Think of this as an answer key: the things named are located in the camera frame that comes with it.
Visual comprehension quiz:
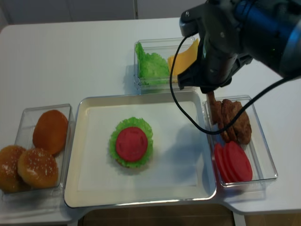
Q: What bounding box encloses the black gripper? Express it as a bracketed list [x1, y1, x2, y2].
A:
[177, 0, 253, 93]

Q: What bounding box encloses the brown meat patty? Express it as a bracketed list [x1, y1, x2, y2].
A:
[217, 121, 231, 143]
[207, 91, 222, 124]
[230, 101, 252, 145]
[222, 99, 237, 142]

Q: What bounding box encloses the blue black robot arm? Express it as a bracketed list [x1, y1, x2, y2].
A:
[177, 0, 301, 93]

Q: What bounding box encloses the yellow cheese slice stack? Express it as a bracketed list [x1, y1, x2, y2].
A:
[172, 39, 199, 83]

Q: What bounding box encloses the green lettuce pile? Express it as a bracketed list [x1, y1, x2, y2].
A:
[135, 42, 169, 86]

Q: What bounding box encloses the clear lettuce cheese container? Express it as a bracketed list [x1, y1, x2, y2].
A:
[134, 37, 197, 91]

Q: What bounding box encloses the green lettuce leaf on burger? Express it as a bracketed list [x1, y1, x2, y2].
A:
[109, 117, 153, 166]

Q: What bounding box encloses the middle red tomato slice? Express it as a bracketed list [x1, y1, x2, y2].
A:
[222, 143, 237, 183]

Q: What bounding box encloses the red tomato slice on burger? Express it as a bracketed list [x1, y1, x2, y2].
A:
[115, 127, 148, 162]

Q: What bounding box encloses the left red tomato slice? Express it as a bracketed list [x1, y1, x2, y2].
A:
[214, 143, 230, 183]

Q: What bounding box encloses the clear patty tomato container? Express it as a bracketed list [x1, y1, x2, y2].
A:
[203, 96, 278, 191]

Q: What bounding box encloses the white metal tray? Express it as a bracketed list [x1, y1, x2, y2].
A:
[64, 91, 216, 208]

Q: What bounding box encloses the front red tomato slice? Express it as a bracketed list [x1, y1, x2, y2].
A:
[225, 141, 253, 182]

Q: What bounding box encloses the plain orange bun half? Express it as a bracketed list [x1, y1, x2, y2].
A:
[32, 110, 68, 155]

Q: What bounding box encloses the clear bun container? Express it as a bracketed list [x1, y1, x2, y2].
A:
[6, 104, 72, 194]

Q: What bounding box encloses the right sesame bun top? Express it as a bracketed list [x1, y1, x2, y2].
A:
[17, 148, 59, 189]

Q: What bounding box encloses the sesame bun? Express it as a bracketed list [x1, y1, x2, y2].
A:
[17, 148, 59, 189]
[0, 145, 28, 193]

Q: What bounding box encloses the left sesame bun top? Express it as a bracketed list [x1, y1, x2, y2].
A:
[0, 145, 28, 193]

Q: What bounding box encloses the black cable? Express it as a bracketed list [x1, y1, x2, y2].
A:
[169, 34, 301, 135]

